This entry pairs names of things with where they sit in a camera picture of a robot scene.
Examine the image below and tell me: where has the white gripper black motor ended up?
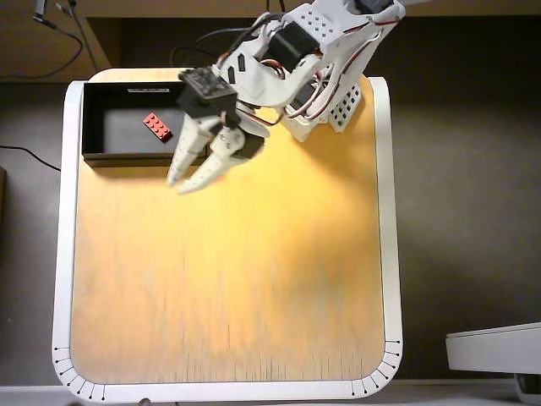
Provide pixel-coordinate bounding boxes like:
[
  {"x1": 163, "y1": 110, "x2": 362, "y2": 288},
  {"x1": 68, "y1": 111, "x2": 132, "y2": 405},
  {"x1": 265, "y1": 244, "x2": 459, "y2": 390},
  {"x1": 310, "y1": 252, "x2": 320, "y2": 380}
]
[{"x1": 166, "y1": 101, "x2": 271, "y2": 195}]

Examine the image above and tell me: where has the black wrist camera board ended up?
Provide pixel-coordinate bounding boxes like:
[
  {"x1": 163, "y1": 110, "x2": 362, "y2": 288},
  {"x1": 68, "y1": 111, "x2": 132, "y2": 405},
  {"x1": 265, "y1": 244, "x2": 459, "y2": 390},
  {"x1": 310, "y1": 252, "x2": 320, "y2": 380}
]
[{"x1": 175, "y1": 67, "x2": 242, "y2": 130}]

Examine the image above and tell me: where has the black power cable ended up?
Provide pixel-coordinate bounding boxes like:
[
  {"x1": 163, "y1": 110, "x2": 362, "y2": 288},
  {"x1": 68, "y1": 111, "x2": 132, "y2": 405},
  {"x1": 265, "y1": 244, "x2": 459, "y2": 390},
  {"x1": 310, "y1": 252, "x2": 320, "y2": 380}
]
[{"x1": 169, "y1": 27, "x2": 254, "y2": 67}]

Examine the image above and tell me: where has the grey cable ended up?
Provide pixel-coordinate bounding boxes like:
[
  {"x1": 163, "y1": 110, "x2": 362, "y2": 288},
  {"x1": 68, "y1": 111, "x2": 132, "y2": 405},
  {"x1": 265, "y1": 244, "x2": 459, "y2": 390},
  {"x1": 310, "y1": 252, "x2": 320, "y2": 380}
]
[{"x1": 54, "y1": 0, "x2": 101, "y2": 71}]

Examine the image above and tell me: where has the black cable with plug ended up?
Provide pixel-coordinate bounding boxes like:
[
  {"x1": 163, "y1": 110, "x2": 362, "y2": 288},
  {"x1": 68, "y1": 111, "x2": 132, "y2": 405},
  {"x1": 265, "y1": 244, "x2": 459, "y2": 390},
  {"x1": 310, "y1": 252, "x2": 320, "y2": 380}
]
[{"x1": 0, "y1": 0, "x2": 85, "y2": 81}]

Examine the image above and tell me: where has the black camera cable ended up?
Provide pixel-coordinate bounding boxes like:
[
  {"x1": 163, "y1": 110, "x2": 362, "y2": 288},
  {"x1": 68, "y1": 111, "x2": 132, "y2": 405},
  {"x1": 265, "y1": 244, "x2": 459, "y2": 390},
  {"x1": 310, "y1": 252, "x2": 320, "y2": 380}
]
[{"x1": 217, "y1": 12, "x2": 288, "y2": 60}]

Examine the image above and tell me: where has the black bin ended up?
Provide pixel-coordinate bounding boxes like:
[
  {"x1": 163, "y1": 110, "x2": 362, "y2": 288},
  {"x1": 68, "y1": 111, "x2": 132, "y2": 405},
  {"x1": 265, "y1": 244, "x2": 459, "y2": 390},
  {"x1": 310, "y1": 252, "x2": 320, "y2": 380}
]
[{"x1": 80, "y1": 80, "x2": 210, "y2": 169}]

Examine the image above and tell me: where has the red lego block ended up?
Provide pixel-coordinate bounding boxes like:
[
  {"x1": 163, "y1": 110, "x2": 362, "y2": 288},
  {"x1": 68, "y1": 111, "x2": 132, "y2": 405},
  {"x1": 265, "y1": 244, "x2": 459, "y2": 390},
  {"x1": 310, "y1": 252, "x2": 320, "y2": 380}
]
[{"x1": 142, "y1": 112, "x2": 174, "y2": 145}]

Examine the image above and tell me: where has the wooden desk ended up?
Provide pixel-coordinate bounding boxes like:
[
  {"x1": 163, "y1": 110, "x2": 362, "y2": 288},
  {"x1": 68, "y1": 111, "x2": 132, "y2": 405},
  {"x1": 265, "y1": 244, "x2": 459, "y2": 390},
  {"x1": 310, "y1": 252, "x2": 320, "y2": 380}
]
[{"x1": 0, "y1": 0, "x2": 541, "y2": 84}]

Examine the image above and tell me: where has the white table rim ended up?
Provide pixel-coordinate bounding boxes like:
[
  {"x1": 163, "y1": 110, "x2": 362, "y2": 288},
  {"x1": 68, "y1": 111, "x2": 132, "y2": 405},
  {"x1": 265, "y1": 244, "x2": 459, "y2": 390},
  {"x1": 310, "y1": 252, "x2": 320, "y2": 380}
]
[{"x1": 51, "y1": 75, "x2": 405, "y2": 403}]

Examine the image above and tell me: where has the thin black cable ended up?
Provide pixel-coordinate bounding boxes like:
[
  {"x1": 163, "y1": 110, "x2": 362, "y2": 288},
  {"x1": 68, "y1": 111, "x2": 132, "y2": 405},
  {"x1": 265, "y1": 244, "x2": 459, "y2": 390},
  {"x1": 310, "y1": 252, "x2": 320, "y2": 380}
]
[{"x1": 0, "y1": 145, "x2": 63, "y2": 173}]

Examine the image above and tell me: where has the white device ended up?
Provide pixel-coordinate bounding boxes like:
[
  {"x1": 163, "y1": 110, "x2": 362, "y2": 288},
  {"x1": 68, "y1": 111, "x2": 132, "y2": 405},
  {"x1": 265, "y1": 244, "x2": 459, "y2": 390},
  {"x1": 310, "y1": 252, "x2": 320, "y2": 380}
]
[{"x1": 445, "y1": 321, "x2": 541, "y2": 376}]

